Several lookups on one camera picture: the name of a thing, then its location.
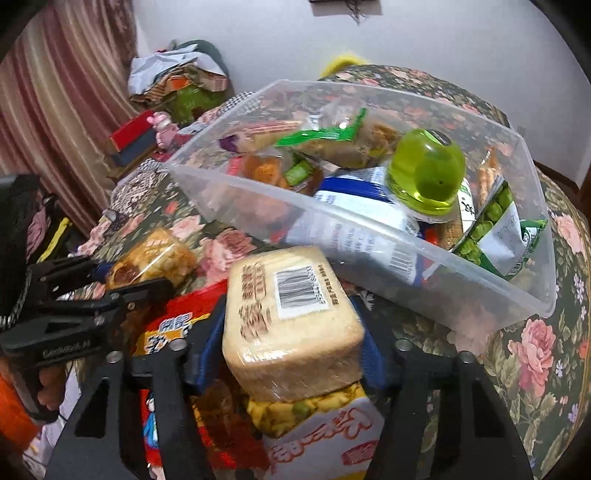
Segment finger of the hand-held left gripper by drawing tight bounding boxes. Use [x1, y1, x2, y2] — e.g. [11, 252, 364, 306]
[0, 277, 176, 370]
[28, 256, 112, 296]

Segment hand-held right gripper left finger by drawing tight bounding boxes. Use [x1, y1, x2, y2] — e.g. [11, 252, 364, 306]
[44, 295, 227, 480]

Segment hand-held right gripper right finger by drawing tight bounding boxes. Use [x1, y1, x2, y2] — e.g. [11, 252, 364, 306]
[351, 295, 536, 480]

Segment sponge cake packet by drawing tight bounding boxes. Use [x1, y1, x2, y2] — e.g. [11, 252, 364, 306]
[222, 246, 366, 402]

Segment fried snack clear packet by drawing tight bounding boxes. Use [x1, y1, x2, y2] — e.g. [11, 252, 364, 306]
[105, 228, 198, 296]

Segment clear plastic container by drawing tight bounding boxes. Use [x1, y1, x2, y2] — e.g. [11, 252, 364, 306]
[164, 78, 558, 330]

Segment blue white snack packet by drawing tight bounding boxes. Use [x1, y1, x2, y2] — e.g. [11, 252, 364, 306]
[284, 166, 428, 284]

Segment green pea snack packet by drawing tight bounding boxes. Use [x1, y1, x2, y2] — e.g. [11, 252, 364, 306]
[450, 178, 548, 278]

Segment orange snack packet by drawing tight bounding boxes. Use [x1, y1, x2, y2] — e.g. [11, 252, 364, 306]
[231, 152, 324, 195]

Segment green jelly cup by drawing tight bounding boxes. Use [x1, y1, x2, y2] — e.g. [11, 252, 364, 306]
[385, 128, 466, 217]

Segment long biscuit packet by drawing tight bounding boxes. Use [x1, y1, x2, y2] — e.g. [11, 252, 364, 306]
[478, 148, 502, 204]

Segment pink sausage packet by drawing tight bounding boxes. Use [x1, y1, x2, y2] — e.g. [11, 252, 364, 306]
[222, 119, 305, 153]

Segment green trimmed clear packet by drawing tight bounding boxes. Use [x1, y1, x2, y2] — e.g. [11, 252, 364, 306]
[274, 108, 402, 169]

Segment person's left hand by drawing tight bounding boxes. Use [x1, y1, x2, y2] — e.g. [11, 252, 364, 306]
[38, 364, 68, 404]

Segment black bag yellow trim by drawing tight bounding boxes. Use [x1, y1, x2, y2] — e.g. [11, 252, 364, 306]
[28, 194, 75, 264]

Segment red cartoon snack packet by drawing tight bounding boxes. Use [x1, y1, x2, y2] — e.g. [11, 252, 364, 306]
[134, 279, 259, 480]

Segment white red pea packet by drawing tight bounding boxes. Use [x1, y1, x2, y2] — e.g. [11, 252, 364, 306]
[242, 381, 386, 480]

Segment patchwork quilt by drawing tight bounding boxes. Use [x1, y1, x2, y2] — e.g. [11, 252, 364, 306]
[108, 92, 259, 217]

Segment grey box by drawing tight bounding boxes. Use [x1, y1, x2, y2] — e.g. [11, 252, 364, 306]
[108, 134, 160, 168]

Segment red box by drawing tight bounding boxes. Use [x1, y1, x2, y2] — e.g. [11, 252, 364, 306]
[110, 111, 155, 151]

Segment floral blanket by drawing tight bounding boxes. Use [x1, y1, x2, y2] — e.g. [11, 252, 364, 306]
[69, 65, 591, 480]

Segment striped curtain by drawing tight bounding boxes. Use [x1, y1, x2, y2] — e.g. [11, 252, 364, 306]
[0, 0, 139, 222]

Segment pink rabbit toy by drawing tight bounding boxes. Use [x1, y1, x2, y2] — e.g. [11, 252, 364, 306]
[150, 111, 178, 148]

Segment green bag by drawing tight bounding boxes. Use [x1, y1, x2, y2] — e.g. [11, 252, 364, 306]
[168, 85, 218, 125]

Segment pile of clothes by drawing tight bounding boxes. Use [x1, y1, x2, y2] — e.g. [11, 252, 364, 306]
[127, 41, 229, 107]

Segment yellow foam tube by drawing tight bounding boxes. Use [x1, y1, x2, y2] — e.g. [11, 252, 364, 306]
[321, 54, 368, 77]

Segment black monitor cables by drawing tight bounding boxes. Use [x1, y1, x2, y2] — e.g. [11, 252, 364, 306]
[344, 0, 370, 24]

